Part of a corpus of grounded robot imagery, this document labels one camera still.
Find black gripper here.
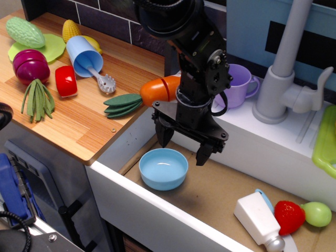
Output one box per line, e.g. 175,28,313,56
152,101,228,166

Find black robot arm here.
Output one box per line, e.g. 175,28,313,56
134,1,232,166

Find light blue plastic bowl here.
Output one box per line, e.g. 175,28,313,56
139,148,188,191

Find orange toy carrot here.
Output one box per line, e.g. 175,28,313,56
104,73,181,118

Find white toy sink basin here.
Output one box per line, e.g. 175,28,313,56
86,99,335,251

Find purple plastic mug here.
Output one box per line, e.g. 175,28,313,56
215,64,260,109

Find blue plastic lid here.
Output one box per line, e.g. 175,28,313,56
255,188,274,214

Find grey plastic pasta spoon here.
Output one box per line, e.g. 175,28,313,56
87,66,116,94

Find white toy bottle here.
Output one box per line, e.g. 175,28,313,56
234,192,285,251

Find grey toy faucet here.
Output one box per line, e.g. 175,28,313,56
253,1,334,124

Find red toy strawberry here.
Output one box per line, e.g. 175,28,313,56
274,201,306,236

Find yellow toy lemon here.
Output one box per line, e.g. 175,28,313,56
82,36,103,55

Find red toy pepper piece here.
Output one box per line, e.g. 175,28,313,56
55,66,78,98

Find light blue plastic cup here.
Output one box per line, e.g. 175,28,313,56
66,36,103,78

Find lime green dish rack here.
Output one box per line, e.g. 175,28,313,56
312,105,335,179

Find white plate edge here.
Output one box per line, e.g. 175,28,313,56
282,235,298,252

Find green felt onion leaves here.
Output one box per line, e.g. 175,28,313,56
21,79,55,123

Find green toy pear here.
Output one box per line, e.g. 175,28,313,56
300,202,332,227

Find yellow toy corn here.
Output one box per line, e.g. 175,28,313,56
62,19,81,43

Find light green plastic plate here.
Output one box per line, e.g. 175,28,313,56
8,34,66,63

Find purple toy onion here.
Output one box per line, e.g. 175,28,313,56
13,49,50,86

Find blue clamp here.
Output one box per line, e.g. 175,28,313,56
1,153,45,225

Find green toy bitter gourd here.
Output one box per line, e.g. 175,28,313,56
6,17,46,48

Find black braided cable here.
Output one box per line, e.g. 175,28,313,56
0,211,32,252

